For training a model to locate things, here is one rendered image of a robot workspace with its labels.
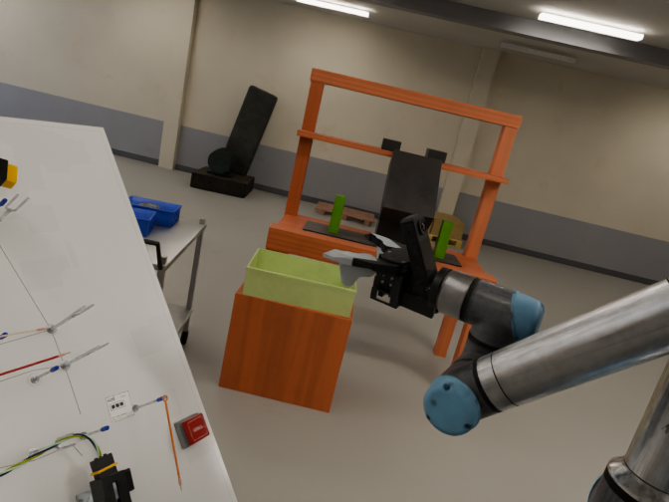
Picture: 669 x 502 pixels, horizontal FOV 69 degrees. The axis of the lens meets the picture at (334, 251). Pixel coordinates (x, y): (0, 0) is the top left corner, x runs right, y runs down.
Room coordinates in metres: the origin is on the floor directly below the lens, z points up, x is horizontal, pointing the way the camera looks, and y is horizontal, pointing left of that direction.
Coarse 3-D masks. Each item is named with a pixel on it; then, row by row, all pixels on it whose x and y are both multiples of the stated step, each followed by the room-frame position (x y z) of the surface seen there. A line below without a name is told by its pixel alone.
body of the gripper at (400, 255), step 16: (384, 256) 0.80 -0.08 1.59; (400, 256) 0.81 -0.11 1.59; (400, 272) 0.79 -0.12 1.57; (384, 288) 0.81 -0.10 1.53; (400, 288) 0.78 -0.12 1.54; (416, 288) 0.79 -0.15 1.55; (432, 288) 0.75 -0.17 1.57; (384, 304) 0.79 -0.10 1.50; (400, 304) 0.80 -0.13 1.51; (416, 304) 0.78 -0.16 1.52; (432, 304) 0.76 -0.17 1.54
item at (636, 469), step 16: (656, 400) 0.61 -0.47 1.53; (656, 416) 0.60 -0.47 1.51; (640, 432) 0.61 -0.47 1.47; (656, 432) 0.59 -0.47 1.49; (640, 448) 0.60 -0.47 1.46; (656, 448) 0.59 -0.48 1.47; (608, 464) 0.63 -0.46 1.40; (624, 464) 0.62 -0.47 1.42; (640, 464) 0.59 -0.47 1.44; (656, 464) 0.58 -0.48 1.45; (608, 480) 0.61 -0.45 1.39; (624, 480) 0.59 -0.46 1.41; (640, 480) 0.59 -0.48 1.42; (656, 480) 0.57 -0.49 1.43; (592, 496) 0.64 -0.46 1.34; (608, 496) 0.60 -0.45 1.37; (624, 496) 0.58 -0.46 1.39; (640, 496) 0.57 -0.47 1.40; (656, 496) 0.57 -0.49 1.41
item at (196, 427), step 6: (198, 414) 0.91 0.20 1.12; (186, 420) 0.88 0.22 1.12; (192, 420) 0.89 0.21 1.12; (198, 420) 0.90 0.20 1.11; (204, 420) 0.91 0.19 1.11; (186, 426) 0.87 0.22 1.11; (192, 426) 0.88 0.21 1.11; (198, 426) 0.89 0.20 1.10; (204, 426) 0.90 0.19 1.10; (186, 432) 0.87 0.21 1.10; (192, 432) 0.87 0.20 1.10; (198, 432) 0.88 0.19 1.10; (204, 432) 0.89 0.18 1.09; (192, 438) 0.87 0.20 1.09; (198, 438) 0.88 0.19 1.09
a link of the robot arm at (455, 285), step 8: (448, 272) 0.77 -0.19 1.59; (456, 272) 0.76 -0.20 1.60; (448, 280) 0.75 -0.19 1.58; (456, 280) 0.75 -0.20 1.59; (464, 280) 0.75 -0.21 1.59; (472, 280) 0.75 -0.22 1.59; (440, 288) 0.75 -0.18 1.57; (448, 288) 0.74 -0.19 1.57; (456, 288) 0.74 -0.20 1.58; (464, 288) 0.73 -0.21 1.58; (440, 296) 0.74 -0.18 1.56; (448, 296) 0.74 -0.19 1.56; (456, 296) 0.73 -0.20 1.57; (464, 296) 0.73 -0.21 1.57; (440, 304) 0.74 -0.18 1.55; (448, 304) 0.73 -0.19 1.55; (456, 304) 0.73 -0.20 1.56; (440, 312) 0.76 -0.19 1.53; (448, 312) 0.74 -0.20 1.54; (456, 312) 0.73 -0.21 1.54
